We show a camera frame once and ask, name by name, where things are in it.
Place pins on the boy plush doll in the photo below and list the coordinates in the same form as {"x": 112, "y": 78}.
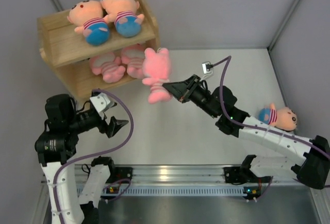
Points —
{"x": 88, "y": 18}
{"x": 283, "y": 118}
{"x": 123, "y": 14}

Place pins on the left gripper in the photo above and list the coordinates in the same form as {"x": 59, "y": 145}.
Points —
{"x": 110, "y": 130}

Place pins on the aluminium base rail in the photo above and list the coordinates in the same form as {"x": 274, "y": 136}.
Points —
{"x": 180, "y": 175}

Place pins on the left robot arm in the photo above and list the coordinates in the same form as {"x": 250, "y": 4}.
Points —
{"x": 57, "y": 144}

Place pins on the pink frog plush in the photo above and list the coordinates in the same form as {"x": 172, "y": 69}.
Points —
{"x": 133, "y": 57}
{"x": 109, "y": 66}
{"x": 157, "y": 69}

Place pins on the wooden two-tier shelf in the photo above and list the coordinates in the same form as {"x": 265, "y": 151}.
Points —
{"x": 66, "y": 53}

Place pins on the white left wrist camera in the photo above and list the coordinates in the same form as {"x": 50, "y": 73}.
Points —
{"x": 102, "y": 103}

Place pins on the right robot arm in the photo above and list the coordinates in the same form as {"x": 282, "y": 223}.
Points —
{"x": 303, "y": 159}

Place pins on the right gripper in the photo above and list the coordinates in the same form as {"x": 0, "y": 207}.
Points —
{"x": 183, "y": 90}

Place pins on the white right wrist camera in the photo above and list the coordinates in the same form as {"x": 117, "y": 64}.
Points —
{"x": 207, "y": 68}

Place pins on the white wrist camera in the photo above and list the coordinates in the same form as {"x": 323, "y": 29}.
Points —
{"x": 102, "y": 103}
{"x": 207, "y": 68}

